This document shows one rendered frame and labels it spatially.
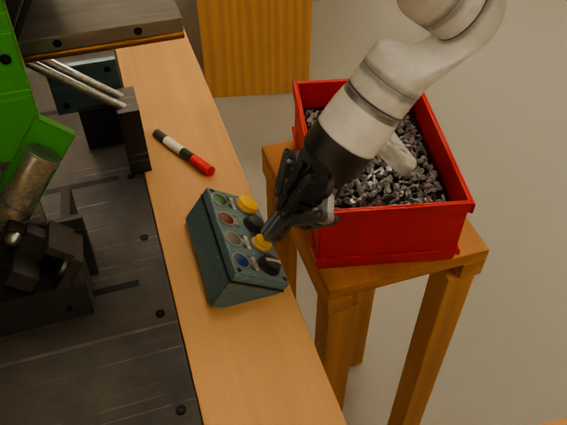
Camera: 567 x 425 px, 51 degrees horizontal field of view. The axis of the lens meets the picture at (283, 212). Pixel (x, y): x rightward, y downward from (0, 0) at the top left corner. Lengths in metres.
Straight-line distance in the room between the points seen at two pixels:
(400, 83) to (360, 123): 0.06
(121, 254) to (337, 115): 0.34
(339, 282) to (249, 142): 1.54
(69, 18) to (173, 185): 0.26
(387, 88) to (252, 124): 1.86
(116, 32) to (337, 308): 0.48
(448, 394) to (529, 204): 0.83
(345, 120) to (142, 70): 0.57
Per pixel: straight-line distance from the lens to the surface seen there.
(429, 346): 1.13
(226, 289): 0.69
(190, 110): 1.00
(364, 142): 0.62
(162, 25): 0.77
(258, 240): 0.72
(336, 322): 0.93
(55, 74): 0.81
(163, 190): 0.86
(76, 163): 0.94
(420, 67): 0.61
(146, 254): 0.78
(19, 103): 0.66
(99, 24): 0.77
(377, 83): 0.61
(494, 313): 1.91
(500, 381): 1.78
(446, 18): 0.60
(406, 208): 0.81
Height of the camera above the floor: 1.48
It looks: 46 degrees down
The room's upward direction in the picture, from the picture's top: straight up
